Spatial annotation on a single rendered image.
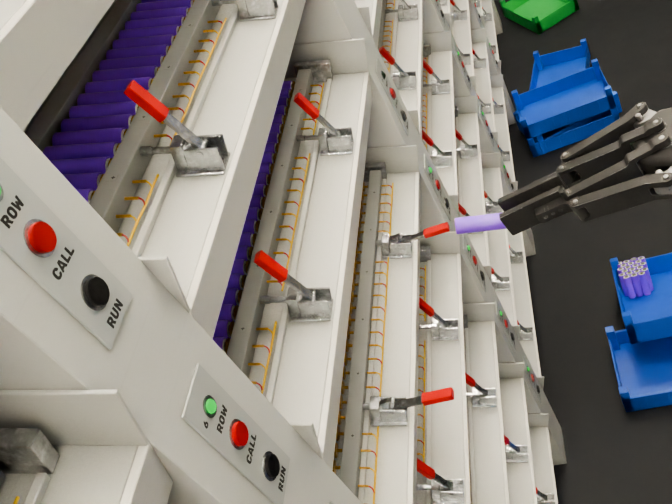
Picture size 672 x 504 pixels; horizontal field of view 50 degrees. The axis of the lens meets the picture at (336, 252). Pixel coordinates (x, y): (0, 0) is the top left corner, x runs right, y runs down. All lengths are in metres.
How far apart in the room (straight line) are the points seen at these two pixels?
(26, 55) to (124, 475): 0.24
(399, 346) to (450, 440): 0.19
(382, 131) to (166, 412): 0.74
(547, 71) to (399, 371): 2.26
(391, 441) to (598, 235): 1.53
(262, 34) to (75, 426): 0.48
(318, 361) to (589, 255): 1.62
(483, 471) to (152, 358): 0.84
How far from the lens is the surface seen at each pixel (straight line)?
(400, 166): 1.13
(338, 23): 1.01
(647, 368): 1.93
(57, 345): 0.39
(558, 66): 3.02
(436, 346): 1.12
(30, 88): 0.45
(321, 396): 0.64
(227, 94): 0.68
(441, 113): 1.60
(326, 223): 0.79
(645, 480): 1.79
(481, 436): 1.24
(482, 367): 1.32
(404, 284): 0.96
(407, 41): 1.49
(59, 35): 0.48
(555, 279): 2.18
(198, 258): 0.51
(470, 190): 1.67
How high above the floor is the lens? 1.58
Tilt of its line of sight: 37 degrees down
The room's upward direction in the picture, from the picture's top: 33 degrees counter-clockwise
